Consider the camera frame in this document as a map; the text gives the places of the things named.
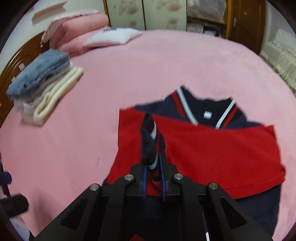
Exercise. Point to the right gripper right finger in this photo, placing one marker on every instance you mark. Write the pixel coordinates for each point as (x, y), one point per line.
(168, 171)

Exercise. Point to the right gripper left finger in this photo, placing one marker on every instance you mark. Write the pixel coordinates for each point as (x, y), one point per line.
(139, 187)

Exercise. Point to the navy and red sweatshirt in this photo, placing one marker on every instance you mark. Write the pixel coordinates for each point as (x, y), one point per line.
(208, 141)

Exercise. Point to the pink plush bed cover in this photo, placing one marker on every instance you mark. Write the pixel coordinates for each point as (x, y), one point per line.
(51, 165)

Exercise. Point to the folded cream white garment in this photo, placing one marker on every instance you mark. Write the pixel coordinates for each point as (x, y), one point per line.
(47, 105)

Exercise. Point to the folded grey white garment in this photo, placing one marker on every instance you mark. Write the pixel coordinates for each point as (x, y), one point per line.
(28, 105)

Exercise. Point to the white small pillow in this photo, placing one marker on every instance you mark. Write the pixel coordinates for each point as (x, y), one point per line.
(112, 36)

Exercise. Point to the folded blue denim garment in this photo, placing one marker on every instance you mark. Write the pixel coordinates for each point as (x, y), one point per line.
(35, 74)

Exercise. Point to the folded pink quilt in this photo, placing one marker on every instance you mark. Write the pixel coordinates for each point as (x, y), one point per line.
(68, 32)

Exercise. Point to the floral sliding wardrobe door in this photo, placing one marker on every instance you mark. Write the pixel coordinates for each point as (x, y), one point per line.
(126, 14)

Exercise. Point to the beige lace covered sofa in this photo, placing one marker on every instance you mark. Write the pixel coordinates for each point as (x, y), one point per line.
(279, 54)

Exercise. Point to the brown wooden headboard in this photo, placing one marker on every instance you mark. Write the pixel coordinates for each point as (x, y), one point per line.
(22, 58)

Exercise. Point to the quilted storage bag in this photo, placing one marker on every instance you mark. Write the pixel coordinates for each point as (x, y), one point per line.
(209, 9)

